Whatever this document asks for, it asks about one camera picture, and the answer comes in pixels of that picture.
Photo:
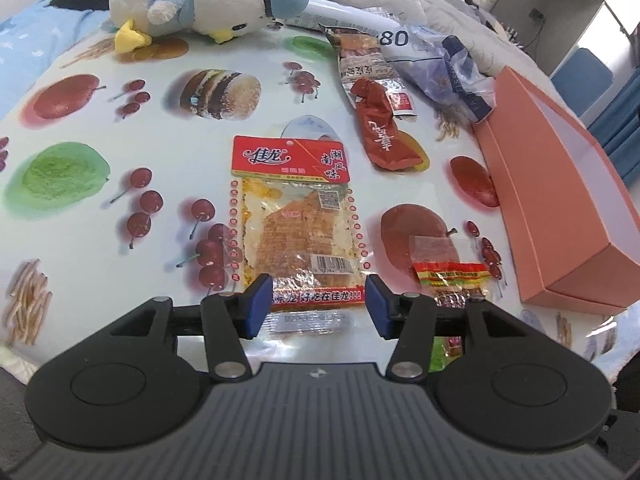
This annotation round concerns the fruit printed mat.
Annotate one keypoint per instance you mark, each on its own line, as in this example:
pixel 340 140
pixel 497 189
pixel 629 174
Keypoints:
pixel 150 110

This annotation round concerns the plaid shirt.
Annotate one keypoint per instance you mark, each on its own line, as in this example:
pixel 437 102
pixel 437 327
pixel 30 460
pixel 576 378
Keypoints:
pixel 507 35

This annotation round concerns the blue curtain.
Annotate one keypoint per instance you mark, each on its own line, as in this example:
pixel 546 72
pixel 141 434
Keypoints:
pixel 617 125

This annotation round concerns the orange cardboard box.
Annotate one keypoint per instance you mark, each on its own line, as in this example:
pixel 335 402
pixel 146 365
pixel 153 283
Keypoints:
pixel 550 185

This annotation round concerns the white and blue plush penguin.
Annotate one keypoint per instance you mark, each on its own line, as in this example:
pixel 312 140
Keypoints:
pixel 210 5

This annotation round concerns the dark red snack packet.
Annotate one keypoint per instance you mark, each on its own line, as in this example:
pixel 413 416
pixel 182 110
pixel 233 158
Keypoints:
pixel 387 140

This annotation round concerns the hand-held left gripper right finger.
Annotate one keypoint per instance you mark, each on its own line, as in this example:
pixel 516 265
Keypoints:
pixel 377 305

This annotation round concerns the striped clear snack packet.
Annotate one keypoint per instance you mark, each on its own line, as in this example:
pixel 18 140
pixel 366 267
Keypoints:
pixel 450 272

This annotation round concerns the clear printed plastic bag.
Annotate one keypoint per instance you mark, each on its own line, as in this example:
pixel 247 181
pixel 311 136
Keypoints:
pixel 425 60

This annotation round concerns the white tube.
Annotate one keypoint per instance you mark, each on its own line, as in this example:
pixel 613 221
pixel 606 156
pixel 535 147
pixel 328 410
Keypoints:
pixel 340 15

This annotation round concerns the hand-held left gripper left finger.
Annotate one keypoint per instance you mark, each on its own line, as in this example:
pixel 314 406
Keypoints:
pixel 257 305

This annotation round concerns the red topped clear snack packet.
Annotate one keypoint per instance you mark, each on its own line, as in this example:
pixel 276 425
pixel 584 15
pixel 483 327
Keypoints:
pixel 295 230

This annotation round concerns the blue chair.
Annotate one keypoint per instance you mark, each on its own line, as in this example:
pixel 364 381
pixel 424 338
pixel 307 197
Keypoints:
pixel 582 75

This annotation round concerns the brown and white snack packet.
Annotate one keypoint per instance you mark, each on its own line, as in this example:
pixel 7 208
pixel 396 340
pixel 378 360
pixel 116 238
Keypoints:
pixel 360 60

